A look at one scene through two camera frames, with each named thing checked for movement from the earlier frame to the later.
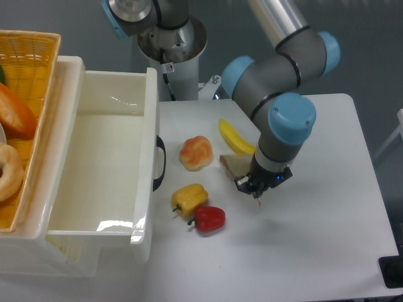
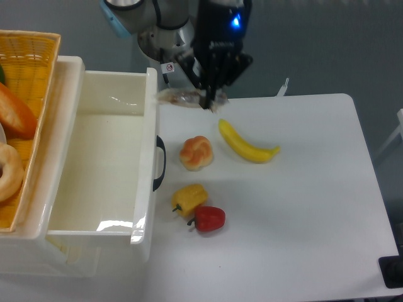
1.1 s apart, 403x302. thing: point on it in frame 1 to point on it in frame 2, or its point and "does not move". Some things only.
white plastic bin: (25, 251) does not move
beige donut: (11, 181) does not move
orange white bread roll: (196, 153) does not move
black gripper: (262, 178) to (220, 30)
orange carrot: (17, 117) does not move
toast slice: (238, 165) to (191, 98)
